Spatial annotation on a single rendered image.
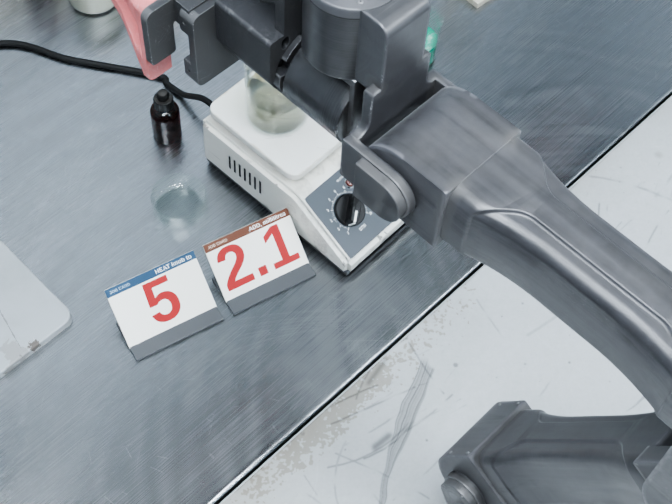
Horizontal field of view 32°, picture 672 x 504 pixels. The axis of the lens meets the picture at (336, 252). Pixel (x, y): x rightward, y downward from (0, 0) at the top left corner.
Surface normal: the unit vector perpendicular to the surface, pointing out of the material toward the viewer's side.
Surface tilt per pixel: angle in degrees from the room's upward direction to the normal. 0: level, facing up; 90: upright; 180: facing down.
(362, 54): 90
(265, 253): 40
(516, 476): 79
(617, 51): 0
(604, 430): 60
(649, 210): 0
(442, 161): 1
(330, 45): 90
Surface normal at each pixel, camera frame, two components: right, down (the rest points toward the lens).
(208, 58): 0.71, 0.61
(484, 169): 0.04, -0.53
